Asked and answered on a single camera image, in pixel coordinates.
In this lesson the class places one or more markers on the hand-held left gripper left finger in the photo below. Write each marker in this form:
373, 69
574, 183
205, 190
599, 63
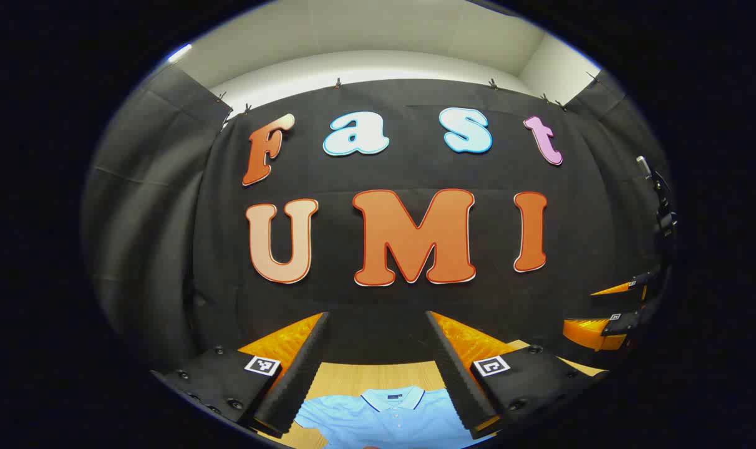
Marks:
300, 380

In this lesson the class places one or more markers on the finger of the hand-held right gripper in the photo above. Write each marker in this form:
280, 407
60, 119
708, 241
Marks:
593, 333
618, 289

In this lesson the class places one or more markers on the light blue polo T-shirt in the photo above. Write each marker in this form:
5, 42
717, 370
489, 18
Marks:
390, 421

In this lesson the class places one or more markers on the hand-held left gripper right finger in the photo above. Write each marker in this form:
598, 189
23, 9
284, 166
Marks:
459, 380

